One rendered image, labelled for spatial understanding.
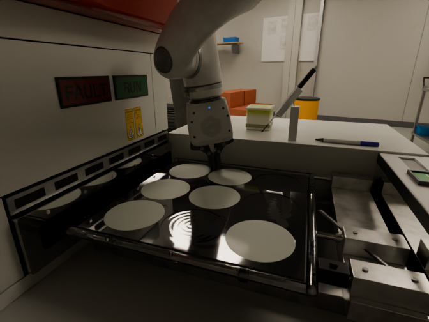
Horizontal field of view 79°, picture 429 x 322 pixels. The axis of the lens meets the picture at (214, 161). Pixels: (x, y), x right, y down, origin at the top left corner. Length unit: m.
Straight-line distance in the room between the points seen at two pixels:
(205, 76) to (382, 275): 0.44
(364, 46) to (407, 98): 1.38
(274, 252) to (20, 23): 0.45
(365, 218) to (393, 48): 6.23
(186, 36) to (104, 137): 0.24
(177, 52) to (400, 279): 0.46
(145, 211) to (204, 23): 0.33
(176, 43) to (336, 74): 6.32
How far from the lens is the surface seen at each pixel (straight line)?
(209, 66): 0.57
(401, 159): 0.68
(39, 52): 0.47
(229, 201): 0.50
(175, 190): 0.55
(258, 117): 0.78
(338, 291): 0.43
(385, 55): 6.70
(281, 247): 0.40
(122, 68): 0.60
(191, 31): 0.49
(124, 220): 0.47
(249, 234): 0.42
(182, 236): 0.41
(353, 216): 0.55
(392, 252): 0.45
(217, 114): 0.60
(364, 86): 6.70
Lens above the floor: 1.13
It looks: 19 degrees down
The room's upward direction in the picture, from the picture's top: straight up
